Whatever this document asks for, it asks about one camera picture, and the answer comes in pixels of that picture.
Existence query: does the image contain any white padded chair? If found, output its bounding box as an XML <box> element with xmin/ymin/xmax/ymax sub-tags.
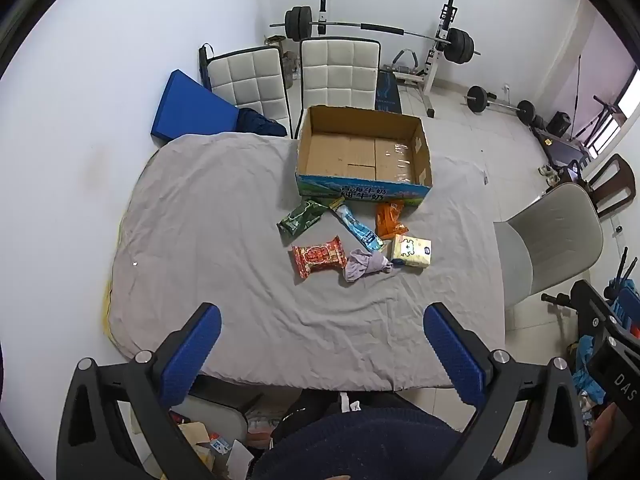
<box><xmin>207</xmin><ymin>46</ymin><xmax>292</xmax><ymax>137</ymax></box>
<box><xmin>299</xmin><ymin>37</ymin><xmax>383</xmax><ymax>112</ymax></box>

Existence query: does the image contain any black tripod stand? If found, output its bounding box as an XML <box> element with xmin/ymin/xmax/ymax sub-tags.
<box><xmin>570</xmin><ymin>55</ymin><xmax>627</xmax><ymax>146</ymax></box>

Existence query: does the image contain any grey plastic chair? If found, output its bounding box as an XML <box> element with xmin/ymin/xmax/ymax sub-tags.
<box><xmin>493</xmin><ymin>182</ymin><xmax>604</xmax><ymax>311</ymax></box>

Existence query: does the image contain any orange snack packet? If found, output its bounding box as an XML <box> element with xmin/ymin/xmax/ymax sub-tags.
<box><xmin>375</xmin><ymin>201</ymin><xmax>412</xmax><ymax>240</ymax></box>

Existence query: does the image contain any green snack packet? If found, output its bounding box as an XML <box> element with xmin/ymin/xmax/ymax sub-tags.
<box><xmin>277</xmin><ymin>200</ymin><xmax>326</xmax><ymax>237</ymax></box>

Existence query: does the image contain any red snack packet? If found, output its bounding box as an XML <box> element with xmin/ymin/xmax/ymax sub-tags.
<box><xmin>291</xmin><ymin>236</ymin><xmax>348</xmax><ymax>281</ymax></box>

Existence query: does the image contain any short barbell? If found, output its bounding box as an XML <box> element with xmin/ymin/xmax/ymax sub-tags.
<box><xmin>462</xmin><ymin>86</ymin><xmax>537</xmax><ymax>126</ymax></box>

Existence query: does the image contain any purple cloth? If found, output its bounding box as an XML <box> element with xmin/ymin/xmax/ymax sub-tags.
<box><xmin>342</xmin><ymin>248</ymin><xmax>396</xmax><ymax>285</ymax></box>

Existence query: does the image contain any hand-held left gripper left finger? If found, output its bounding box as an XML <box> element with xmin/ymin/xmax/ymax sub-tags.
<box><xmin>56</xmin><ymin>302</ymin><xmax>223</xmax><ymax>480</ymax></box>

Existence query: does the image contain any blue foam mat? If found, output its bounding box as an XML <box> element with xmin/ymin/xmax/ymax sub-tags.
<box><xmin>151</xmin><ymin>70</ymin><xmax>241</xmax><ymax>140</ymax></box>

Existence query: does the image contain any white bench press rack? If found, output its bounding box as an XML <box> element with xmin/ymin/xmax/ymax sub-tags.
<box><xmin>315</xmin><ymin>0</ymin><xmax>458</xmax><ymax>120</ymax></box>

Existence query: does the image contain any long blue snack packet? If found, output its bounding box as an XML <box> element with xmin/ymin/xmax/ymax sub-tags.
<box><xmin>327</xmin><ymin>197</ymin><xmax>386</xmax><ymax>253</ymax></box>

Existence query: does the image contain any large clear jar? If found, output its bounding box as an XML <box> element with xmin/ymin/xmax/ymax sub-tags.
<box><xmin>282</xmin><ymin>51</ymin><xmax>301</xmax><ymax>86</ymax></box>

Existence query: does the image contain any dark blue garment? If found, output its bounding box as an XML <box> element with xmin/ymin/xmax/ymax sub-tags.
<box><xmin>235</xmin><ymin>107</ymin><xmax>288</xmax><ymax>136</ymax></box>

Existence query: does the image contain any paper clutter pile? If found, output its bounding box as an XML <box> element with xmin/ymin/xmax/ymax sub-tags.
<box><xmin>167</xmin><ymin>410</ymin><xmax>256</xmax><ymax>480</ymax></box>

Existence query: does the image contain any brown wooden chair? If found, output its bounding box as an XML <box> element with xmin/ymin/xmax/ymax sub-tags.
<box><xmin>567</xmin><ymin>154</ymin><xmax>637</xmax><ymax>218</ymax></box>

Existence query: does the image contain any blue plastic bag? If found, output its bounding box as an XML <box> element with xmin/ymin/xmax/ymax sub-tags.
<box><xmin>570</xmin><ymin>335</ymin><xmax>607</xmax><ymax>411</ymax></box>

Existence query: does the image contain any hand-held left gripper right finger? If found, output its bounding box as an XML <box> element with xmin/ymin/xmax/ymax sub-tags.
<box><xmin>422</xmin><ymin>302</ymin><xmax>588</xmax><ymax>480</ymax></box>

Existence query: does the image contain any grey cloth table cover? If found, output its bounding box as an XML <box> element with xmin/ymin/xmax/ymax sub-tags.
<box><xmin>102</xmin><ymin>132</ymin><xmax>506</xmax><ymax>392</ymax></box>

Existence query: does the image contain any black blue weight bench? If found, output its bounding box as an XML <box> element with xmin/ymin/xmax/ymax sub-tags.
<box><xmin>375</xmin><ymin>70</ymin><xmax>403</xmax><ymax>113</ymax></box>

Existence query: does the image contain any barbell with black plates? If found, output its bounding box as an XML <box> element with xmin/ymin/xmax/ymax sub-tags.
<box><xmin>270</xmin><ymin>6</ymin><xmax>482</xmax><ymax>64</ymax></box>

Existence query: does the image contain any dark tube with strap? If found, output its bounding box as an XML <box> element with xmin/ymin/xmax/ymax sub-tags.
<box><xmin>199</xmin><ymin>44</ymin><xmax>217</xmax><ymax>88</ymax></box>

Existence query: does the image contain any person's dark sweater torso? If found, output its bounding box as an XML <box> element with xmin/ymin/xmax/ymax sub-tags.
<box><xmin>250</xmin><ymin>390</ymin><xmax>501</xmax><ymax>480</ymax></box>

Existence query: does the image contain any cardboard box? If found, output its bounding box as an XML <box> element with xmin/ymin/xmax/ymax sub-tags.
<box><xmin>295</xmin><ymin>105</ymin><xmax>433</xmax><ymax>206</ymax></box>

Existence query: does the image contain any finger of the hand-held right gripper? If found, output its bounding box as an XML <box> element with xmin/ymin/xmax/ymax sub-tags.
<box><xmin>570</xmin><ymin>279</ymin><xmax>623</xmax><ymax>356</ymax></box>

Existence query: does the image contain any window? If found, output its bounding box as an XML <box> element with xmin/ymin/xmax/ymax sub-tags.
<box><xmin>585</xmin><ymin>65</ymin><xmax>640</xmax><ymax>161</ymax></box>

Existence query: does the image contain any pale yellow tissue pack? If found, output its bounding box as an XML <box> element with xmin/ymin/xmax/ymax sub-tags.
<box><xmin>390</xmin><ymin>234</ymin><xmax>433</xmax><ymax>271</ymax></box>

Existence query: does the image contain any black speaker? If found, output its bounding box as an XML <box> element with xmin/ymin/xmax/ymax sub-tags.
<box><xmin>546</xmin><ymin>112</ymin><xmax>572</xmax><ymax>137</ymax></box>

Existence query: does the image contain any black exercise machine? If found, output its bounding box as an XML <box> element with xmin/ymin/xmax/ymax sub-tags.
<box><xmin>532</xmin><ymin>127</ymin><xmax>591</xmax><ymax>171</ymax></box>

